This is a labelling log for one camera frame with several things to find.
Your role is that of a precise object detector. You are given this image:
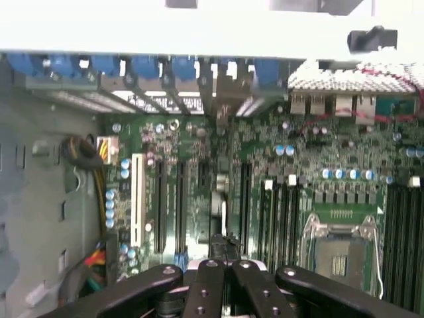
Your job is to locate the white expansion slot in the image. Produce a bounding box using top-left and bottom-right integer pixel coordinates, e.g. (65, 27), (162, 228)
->
(131, 153), (147, 248)

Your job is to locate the CPU socket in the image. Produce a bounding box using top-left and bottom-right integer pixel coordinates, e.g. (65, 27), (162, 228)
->
(299, 203), (387, 297)

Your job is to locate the yellow black power cable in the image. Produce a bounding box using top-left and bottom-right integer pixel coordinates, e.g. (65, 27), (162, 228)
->
(61, 134), (109, 239)

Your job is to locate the green motherboard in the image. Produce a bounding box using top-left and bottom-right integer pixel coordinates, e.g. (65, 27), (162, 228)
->
(97, 94), (424, 318)

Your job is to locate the coloured wire bundle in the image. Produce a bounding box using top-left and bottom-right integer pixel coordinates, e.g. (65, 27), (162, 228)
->
(82, 240), (109, 292)

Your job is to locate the short black expansion slot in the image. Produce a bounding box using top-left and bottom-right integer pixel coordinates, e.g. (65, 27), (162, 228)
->
(198, 162), (210, 199)

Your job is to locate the white power connector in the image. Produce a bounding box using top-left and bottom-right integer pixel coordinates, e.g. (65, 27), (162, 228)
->
(97, 134), (119, 166)

